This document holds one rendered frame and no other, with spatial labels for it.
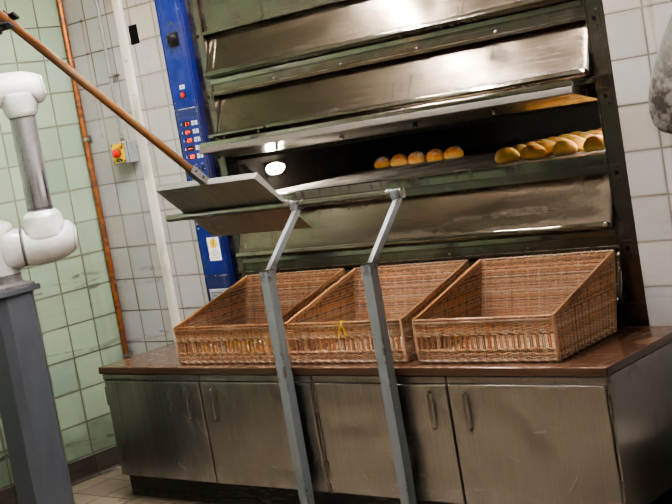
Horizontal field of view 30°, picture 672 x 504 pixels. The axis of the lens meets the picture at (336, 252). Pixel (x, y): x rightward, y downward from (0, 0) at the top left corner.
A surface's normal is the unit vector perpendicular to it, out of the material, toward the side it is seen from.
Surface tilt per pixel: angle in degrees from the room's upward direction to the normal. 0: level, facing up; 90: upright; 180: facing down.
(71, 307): 90
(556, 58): 70
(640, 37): 90
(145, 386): 90
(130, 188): 90
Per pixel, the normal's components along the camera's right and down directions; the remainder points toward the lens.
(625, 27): -0.64, 0.18
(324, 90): -0.65, -0.16
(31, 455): 0.10, 0.09
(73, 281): 0.75, -0.06
